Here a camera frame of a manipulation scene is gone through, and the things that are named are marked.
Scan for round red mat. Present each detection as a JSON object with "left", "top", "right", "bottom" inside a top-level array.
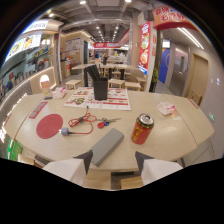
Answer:
[{"left": 35, "top": 113, "right": 64, "bottom": 140}]

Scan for red drink can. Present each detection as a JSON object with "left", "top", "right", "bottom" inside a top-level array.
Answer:
[{"left": 131, "top": 113, "right": 155, "bottom": 145}]

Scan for grey rectangular case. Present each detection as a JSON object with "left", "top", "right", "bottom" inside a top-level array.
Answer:
[{"left": 90, "top": 127, "right": 125, "bottom": 168}]

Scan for red rectangular table sticker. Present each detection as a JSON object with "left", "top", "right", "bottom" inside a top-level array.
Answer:
[{"left": 28, "top": 101, "right": 49, "bottom": 120}]

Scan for printed menu placemat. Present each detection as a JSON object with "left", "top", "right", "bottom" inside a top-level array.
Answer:
[{"left": 63, "top": 86, "right": 132, "bottom": 111}]

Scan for pink tissue pack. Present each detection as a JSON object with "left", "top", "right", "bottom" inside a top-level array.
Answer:
[{"left": 52, "top": 86, "right": 68, "bottom": 99}]

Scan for small standing sign card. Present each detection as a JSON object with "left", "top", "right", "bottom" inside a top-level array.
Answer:
[{"left": 40, "top": 80, "right": 54, "bottom": 97}]

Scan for light wooden stool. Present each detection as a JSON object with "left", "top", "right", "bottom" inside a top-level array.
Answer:
[
  {"left": 124, "top": 81, "right": 142, "bottom": 92},
  {"left": 108, "top": 78, "right": 126, "bottom": 90},
  {"left": 135, "top": 76, "right": 148, "bottom": 90},
  {"left": 64, "top": 79, "right": 83, "bottom": 91}
]

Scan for black chopstick holder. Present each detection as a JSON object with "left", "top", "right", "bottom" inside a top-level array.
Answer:
[{"left": 85, "top": 64, "right": 109, "bottom": 101}]

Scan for long wooden dining table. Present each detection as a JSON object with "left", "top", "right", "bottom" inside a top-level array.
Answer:
[{"left": 71, "top": 62, "right": 145, "bottom": 80}]

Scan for red food poster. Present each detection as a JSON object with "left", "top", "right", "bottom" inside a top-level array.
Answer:
[{"left": 137, "top": 21, "right": 152, "bottom": 75}]

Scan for red cable with grey plug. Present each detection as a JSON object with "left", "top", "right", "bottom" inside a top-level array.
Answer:
[{"left": 59, "top": 105, "right": 98, "bottom": 137}]

